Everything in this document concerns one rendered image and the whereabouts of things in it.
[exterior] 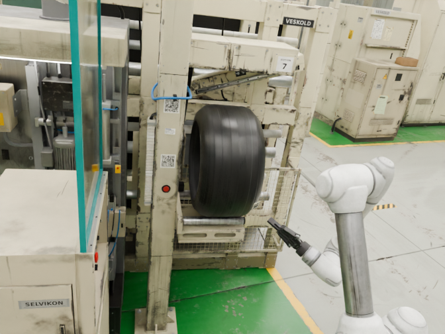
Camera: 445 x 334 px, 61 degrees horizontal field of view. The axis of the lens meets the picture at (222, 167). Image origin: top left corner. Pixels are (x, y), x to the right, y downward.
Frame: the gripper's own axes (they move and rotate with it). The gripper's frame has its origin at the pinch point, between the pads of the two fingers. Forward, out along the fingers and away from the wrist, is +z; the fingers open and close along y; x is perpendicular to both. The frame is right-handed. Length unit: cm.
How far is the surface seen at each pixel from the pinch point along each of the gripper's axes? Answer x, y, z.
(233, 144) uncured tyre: 1.1, -27.7, 37.1
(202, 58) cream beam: 26, -33, 82
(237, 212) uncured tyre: -7.9, 2.3, 17.4
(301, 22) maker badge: 98, -35, 67
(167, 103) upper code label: -8, -32, 72
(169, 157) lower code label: -16, -8, 59
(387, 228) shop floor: 180, 154, -80
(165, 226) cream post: -30, 28, 43
